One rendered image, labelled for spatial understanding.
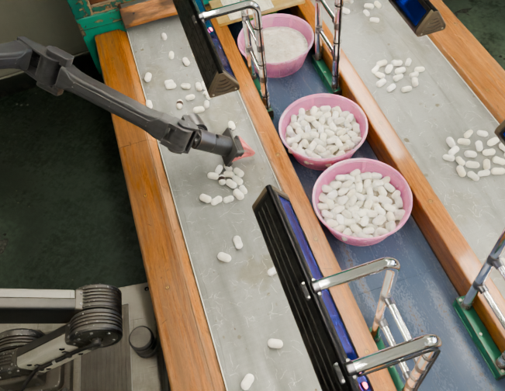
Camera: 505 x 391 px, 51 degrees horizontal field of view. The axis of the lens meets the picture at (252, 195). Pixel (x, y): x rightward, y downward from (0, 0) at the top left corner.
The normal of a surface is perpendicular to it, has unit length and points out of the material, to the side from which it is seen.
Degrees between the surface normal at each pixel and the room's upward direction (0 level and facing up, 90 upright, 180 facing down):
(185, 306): 0
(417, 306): 0
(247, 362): 0
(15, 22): 90
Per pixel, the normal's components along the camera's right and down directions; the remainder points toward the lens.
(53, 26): 0.34, 0.76
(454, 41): -0.10, -0.57
